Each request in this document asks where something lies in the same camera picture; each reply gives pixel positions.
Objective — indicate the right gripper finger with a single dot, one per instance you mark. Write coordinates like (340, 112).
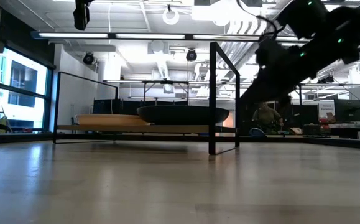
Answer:
(259, 88)

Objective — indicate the black computer monitor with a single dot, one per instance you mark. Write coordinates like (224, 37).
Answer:
(348, 110)
(305, 114)

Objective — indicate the white printed sign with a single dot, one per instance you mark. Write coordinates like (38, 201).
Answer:
(326, 110)

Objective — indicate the black ceiling spotlight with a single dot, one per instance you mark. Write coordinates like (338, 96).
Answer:
(88, 58)
(191, 55)

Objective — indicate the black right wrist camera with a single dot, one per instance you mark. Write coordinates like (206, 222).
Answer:
(267, 52)

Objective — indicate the black metal rig frame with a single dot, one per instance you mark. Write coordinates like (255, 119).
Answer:
(322, 140)

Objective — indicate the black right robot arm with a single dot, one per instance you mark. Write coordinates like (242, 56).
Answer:
(353, 28)

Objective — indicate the blue round object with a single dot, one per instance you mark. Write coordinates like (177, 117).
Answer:
(256, 132)

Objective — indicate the person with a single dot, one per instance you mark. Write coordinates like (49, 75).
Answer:
(265, 117)

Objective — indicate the black partition panel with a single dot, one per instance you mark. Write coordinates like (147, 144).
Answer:
(120, 107)

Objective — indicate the beige plate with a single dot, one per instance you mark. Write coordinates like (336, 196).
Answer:
(108, 119)

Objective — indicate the black plate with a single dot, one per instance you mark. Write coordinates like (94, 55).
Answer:
(182, 114)

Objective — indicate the overhead light bar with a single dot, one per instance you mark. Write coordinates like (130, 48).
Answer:
(111, 35)

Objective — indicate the large window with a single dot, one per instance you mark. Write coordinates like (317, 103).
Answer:
(21, 93)

